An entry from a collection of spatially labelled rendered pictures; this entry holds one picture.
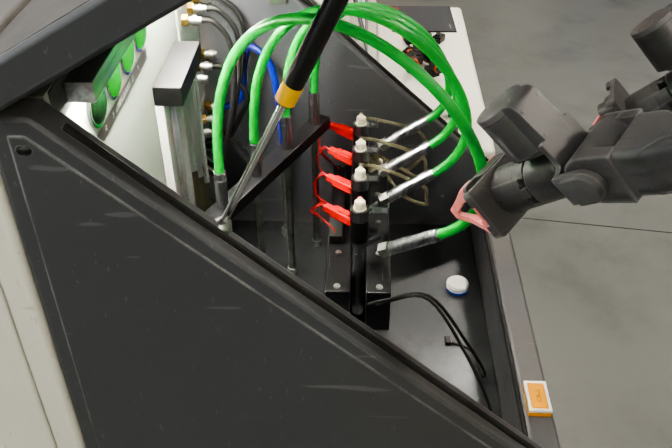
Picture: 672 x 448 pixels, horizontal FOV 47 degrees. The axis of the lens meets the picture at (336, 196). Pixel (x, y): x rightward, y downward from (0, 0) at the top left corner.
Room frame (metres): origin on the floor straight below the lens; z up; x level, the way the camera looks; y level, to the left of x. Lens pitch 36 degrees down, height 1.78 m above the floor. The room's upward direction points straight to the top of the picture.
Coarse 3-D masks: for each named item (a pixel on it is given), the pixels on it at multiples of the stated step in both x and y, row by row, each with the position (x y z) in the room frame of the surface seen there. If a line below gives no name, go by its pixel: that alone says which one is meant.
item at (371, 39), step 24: (264, 24) 0.86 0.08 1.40; (288, 24) 0.85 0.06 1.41; (240, 48) 0.87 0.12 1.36; (384, 48) 0.79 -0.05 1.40; (216, 96) 0.89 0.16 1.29; (216, 120) 0.89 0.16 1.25; (456, 120) 0.75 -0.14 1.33; (216, 144) 0.89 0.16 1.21; (480, 144) 0.75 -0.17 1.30; (216, 168) 0.90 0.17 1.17; (480, 168) 0.74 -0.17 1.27
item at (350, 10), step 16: (368, 16) 0.97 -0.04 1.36; (384, 16) 0.97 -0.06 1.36; (400, 32) 0.97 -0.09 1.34; (272, 48) 0.97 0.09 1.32; (432, 48) 0.97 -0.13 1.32; (256, 80) 0.97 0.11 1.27; (448, 80) 0.97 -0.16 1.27; (256, 96) 0.97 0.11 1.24; (464, 96) 0.96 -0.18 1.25; (256, 112) 0.98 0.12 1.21; (464, 112) 0.96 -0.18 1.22; (256, 128) 0.98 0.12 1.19; (256, 144) 0.97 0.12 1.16; (464, 144) 0.96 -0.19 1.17; (448, 160) 0.97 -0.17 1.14; (256, 176) 0.97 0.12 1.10; (416, 176) 0.97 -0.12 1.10; (432, 176) 0.96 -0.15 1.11; (384, 192) 0.97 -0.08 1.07; (400, 192) 0.96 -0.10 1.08
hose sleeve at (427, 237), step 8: (424, 232) 0.77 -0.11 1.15; (432, 232) 0.76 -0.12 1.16; (392, 240) 0.79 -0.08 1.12; (400, 240) 0.78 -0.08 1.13; (408, 240) 0.78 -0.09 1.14; (416, 240) 0.77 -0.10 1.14; (424, 240) 0.76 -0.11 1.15; (432, 240) 0.76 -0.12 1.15; (440, 240) 0.76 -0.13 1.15; (392, 248) 0.78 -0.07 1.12; (400, 248) 0.78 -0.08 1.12; (408, 248) 0.77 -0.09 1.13
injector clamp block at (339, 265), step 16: (384, 224) 1.01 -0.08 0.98; (384, 240) 0.97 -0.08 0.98; (336, 256) 0.93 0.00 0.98; (368, 256) 0.93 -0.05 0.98; (336, 272) 0.89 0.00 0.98; (352, 272) 0.98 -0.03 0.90; (368, 272) 0.89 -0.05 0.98; (384, 272) 0.89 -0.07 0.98; (336, 288) 0.85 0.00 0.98; (368, 288) 0.85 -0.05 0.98; (384, 288) 0.85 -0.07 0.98; (384, 304) 0.84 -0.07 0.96; (368, 320) 0.84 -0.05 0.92; (384, 320) 0.84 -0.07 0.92
